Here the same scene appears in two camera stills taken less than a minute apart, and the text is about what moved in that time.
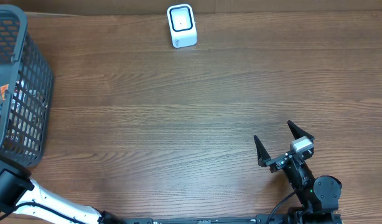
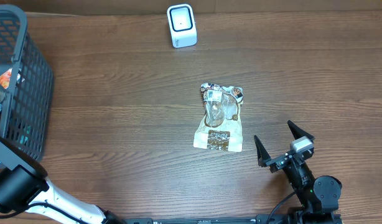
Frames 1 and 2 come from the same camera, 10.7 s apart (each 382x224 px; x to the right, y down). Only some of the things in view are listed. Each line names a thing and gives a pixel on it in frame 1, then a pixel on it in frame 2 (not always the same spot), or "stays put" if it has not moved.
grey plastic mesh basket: x=25 y=131 stays put
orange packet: x=3 y=88 to x=4 y=79
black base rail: x=276 y=219 stays put
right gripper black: x=279 y=162 stays put
